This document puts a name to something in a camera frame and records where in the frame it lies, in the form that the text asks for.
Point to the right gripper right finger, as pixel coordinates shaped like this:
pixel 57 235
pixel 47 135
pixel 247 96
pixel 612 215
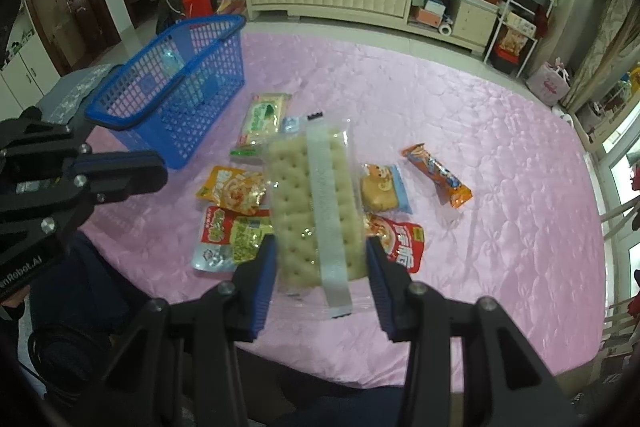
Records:
pixel 389 283

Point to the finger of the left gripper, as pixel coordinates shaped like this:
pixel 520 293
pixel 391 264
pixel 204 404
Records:
pixel 114 177

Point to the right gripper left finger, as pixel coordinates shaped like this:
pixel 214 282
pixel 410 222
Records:
pixel 254 281

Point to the red green bean pouch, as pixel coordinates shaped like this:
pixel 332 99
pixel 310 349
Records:
pixel 227 239

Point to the small cake blue wrapper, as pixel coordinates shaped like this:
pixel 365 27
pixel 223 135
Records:
pixel 383 189

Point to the clear cracker packet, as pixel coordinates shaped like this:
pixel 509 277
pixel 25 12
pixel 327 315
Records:
pixel 316 215

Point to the purple grape candy pack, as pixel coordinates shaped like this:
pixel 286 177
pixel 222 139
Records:
pixel 290 125

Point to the red white snack pouch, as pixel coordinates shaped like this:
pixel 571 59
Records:
pixel 403 242

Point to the grey blue covered sofa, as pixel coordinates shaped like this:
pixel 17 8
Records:
pixel 70 95

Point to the orange yellow snack pouch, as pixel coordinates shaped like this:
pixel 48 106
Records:
pixel 234 189

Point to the blue plastic basket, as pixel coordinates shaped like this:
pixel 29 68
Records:
pixel 145 110

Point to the orange snack bar wrapper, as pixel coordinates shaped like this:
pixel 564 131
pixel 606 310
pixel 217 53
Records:
pixel 456 192

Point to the light blue snack bag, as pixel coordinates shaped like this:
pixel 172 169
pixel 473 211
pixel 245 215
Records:
pixel 171 62

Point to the green white cracker pack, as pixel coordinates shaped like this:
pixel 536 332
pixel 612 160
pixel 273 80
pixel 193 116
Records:
pixel 262 120

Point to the red paper bag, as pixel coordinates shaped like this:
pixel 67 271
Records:
pixel 197 8

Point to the broom and dustpan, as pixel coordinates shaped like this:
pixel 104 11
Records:
pixel 230 7

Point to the pink shopping bag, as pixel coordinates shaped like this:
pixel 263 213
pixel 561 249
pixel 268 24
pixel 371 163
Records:
pixel 550 83

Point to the white metal shelf rack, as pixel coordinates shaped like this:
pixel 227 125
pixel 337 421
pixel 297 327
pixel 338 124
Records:
pixel 520 27

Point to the white wall cupboard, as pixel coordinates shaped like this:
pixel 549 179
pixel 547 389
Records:
pixel 27 72

